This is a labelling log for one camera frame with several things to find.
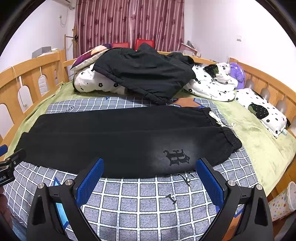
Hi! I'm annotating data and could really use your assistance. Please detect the black pants with white stripe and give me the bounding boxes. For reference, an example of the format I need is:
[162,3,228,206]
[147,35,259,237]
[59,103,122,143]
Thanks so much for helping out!
[16,105,242,178]

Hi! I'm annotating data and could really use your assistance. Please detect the left hand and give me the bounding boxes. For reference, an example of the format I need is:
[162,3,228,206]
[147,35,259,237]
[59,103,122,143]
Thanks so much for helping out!
[0,189,13,228]

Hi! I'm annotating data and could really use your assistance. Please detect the green blanket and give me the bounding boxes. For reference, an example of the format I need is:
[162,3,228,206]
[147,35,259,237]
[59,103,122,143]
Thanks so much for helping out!
[3,82,295,194]

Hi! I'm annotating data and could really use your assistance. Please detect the white strawberry pillow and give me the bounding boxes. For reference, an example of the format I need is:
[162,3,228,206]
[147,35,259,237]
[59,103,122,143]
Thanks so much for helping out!
[235,88,287,138]

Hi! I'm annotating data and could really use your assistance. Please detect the grey box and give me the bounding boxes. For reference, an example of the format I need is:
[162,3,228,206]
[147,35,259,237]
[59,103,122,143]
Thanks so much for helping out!
[32,46,51,59]

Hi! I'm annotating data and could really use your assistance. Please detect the black jacket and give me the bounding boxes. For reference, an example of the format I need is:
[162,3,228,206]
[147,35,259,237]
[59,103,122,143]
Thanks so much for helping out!
[93,43,195,105]

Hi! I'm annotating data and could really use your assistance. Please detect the purple patterned pillow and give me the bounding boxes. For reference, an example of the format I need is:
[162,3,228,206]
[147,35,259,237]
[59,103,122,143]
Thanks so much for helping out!
[70,44,112,71]

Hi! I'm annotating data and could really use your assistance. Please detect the wooden coat rack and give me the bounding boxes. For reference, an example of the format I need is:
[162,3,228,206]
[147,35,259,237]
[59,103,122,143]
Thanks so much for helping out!
[64,26,78,60]

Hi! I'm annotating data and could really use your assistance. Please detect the red chair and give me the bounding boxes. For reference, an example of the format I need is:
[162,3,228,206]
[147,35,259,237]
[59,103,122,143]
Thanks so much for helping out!
[111,38,155,52]

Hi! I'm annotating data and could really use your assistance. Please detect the white floral quilt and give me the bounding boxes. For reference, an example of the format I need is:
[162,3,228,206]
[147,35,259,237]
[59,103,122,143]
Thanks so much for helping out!
[73,62,242,101]

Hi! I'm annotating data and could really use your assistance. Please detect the maroon striped curtain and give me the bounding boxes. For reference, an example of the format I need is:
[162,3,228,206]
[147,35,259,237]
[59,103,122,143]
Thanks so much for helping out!
[73,1,185,57]

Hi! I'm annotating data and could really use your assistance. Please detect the purple plush toy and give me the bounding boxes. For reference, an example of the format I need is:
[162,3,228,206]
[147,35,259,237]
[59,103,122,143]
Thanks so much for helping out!
[229,62,245,89]

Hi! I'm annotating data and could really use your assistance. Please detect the white air conditioner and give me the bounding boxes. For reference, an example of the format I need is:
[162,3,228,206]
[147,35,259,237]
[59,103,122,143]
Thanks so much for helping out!
[53,0,74,10]

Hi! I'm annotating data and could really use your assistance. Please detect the wooden bed frame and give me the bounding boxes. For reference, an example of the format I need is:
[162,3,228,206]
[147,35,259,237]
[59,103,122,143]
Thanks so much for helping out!
[0,49,296,202]

